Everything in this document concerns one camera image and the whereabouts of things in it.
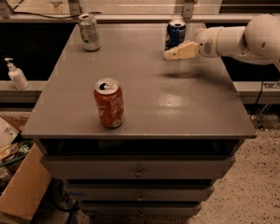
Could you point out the white pump dispenser bottle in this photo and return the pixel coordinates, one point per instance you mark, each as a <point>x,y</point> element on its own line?
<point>16,75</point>

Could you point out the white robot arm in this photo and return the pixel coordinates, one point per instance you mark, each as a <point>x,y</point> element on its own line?
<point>256,43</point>

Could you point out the bottom grey drawer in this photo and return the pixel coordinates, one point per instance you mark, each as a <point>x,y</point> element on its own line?
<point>147,209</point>

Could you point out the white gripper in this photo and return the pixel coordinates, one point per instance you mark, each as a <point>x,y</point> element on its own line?
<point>207,43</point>

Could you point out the grey drawer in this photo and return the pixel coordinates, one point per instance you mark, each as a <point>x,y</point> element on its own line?
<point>139,193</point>
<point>137,167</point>
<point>147,209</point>

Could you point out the brown cardboard box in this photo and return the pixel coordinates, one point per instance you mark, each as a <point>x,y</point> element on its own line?
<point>27,181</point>

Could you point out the grey drawer cabinet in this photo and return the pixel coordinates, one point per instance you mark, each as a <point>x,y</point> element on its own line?
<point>171,108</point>

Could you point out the middle grey drawer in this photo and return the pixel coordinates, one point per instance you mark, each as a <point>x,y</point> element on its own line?
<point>139,193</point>

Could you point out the red soda can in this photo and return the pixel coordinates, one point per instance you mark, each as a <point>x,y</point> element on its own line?
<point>109,100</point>

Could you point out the silver green soda can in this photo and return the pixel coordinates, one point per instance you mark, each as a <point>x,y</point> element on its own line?
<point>88,30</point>

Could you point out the blue pepsi can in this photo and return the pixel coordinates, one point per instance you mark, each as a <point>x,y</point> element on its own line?
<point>175,33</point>

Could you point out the top grey drawer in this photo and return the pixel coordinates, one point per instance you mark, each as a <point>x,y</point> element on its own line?
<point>137,167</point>

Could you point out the white flat cardboard piece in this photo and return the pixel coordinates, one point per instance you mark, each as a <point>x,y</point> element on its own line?
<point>8,133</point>

